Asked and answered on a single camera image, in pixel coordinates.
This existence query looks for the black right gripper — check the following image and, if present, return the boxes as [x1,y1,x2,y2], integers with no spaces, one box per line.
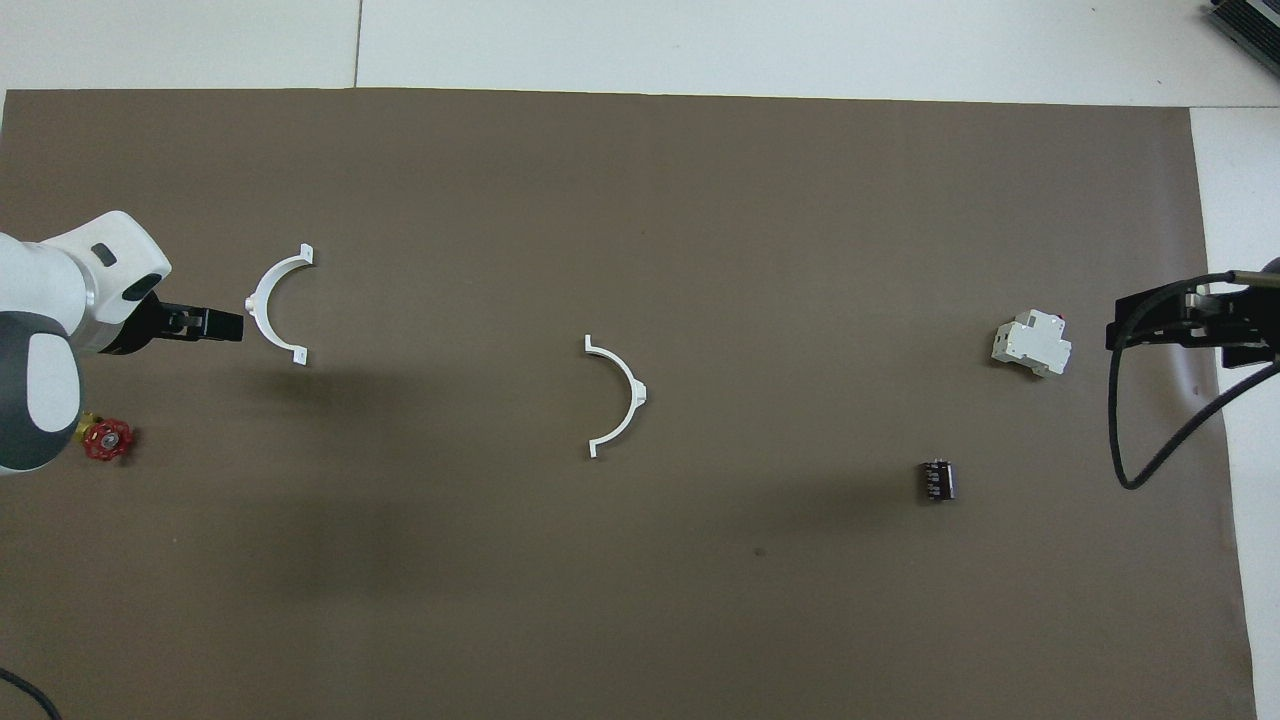
[1104,280,1280,372]

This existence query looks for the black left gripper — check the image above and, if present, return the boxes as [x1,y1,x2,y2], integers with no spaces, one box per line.
[98,288,245,358]

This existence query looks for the white half-ring pipe clamp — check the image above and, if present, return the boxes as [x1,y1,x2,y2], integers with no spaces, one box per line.
[584,334,649,460]
[244,243,315,367]

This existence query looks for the red and yellow valve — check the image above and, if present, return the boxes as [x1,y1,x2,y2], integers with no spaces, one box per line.
[74,411,135,462]

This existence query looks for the white circuit breaker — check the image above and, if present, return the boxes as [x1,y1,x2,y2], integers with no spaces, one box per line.
[990,309,1073,379]

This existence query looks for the grey ribbed device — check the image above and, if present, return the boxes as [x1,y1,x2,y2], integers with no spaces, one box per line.
[1205,0,1280,67]

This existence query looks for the brown table mat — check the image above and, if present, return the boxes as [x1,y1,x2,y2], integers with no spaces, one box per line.
[0,88,1259,720]

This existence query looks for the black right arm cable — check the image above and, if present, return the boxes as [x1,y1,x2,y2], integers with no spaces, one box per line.
[1107,268,1280,491]

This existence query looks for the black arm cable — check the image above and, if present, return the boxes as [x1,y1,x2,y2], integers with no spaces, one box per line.
[0,666,63,720]
[1107,268,1280,491]

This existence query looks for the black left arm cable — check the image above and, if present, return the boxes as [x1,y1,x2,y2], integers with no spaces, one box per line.
[0,666,63,720]

